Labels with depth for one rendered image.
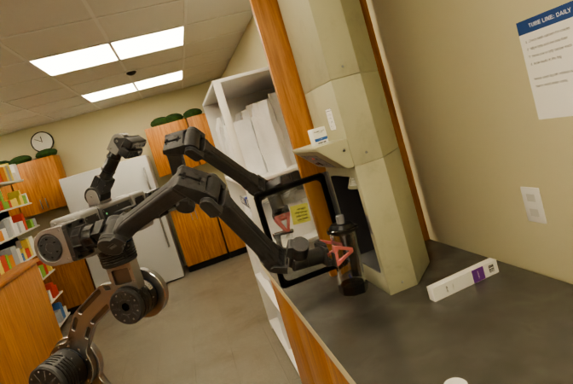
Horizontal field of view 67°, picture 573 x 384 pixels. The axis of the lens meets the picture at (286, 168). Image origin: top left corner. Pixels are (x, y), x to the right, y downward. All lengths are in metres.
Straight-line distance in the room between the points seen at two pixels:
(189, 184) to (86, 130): 5.93
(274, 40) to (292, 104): 0.27
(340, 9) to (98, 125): 5.81
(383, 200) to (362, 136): 0.23
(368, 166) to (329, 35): 0.46
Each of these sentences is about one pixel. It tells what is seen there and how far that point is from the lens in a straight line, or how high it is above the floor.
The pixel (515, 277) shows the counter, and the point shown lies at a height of 0.94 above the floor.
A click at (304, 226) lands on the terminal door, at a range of 1.78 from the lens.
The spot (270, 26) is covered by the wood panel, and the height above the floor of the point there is 2.02.
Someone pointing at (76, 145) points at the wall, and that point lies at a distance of 7.10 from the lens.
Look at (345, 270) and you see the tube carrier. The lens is 1.52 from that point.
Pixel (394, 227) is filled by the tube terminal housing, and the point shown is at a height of 1.16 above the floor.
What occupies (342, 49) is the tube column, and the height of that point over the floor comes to 1.80.
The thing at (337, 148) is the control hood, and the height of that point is 1.49.
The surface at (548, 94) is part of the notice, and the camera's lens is 1.39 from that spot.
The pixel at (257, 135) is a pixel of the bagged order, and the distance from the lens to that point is 2.73.
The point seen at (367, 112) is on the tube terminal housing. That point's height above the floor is 1.57.
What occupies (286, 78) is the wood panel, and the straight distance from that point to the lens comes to 1.84.
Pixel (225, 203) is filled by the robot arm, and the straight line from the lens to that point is 1.24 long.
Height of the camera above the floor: 1.60
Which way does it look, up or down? 5 degrees down
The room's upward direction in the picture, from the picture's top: 16 degrees counter-clockwise
